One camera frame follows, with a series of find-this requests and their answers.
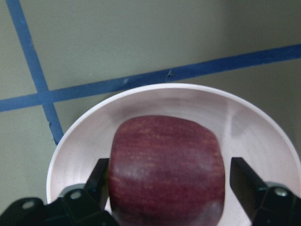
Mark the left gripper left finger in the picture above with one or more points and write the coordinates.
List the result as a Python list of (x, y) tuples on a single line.
[(97, 183)]

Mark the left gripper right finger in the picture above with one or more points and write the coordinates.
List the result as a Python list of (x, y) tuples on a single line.
[(246, 185)]

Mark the red apple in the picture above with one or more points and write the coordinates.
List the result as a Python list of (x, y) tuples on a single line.
[(166, 171)]

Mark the pink plate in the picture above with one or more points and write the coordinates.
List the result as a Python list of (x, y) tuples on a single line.
[(242, 130)]

